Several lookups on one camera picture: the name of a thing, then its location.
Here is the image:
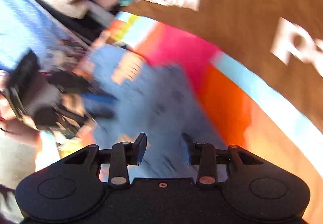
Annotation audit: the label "blue printed kids pants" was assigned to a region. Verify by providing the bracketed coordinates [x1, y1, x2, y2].
[84, 45, 225, 179]

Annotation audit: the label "person's left hand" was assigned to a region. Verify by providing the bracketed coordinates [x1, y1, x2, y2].
[1, 70, 42, 148]

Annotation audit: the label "brown paul frank bedspread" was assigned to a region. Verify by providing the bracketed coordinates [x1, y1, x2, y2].
[35, 0, 323, 224]

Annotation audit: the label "blue cyclist print curtain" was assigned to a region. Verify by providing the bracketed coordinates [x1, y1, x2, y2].
[1, 0, 88, 72]

